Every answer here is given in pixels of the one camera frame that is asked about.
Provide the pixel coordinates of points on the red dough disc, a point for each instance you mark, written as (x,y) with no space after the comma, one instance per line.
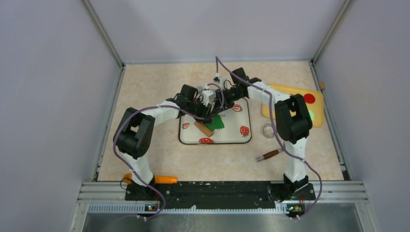
(309,98)

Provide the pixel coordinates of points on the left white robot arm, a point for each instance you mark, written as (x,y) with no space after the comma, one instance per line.
(133,136)

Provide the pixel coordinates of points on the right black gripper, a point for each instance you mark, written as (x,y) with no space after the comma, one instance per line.
(219,100)

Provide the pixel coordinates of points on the orange marker pen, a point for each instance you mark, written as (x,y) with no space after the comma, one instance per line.
(158,179)

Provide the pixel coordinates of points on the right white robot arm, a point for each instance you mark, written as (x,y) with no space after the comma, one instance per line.
(291,121)

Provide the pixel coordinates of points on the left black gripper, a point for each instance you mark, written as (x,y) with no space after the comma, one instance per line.
(205,113)

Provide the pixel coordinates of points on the yellow cutting board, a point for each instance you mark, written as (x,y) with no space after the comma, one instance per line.
(317,107)

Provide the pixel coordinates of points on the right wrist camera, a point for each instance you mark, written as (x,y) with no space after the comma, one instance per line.
(219,80)

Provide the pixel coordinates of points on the green dough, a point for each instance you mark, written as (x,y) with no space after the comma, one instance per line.
(216,124)

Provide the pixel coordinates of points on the white strawberry tray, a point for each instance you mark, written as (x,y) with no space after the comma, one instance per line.
(229,127)

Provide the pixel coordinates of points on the small wooden block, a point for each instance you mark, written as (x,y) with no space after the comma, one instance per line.
(322,85)

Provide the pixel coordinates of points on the light green dough disc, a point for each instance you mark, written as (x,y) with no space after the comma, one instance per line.
(311,114)

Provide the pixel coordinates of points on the wooden handled scraper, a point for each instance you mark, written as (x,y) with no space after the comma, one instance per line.
(269,155)

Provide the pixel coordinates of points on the wooden rolling pin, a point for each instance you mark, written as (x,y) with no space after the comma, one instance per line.
(201,127)

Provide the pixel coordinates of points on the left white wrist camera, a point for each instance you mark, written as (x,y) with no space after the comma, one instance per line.
(207,96)

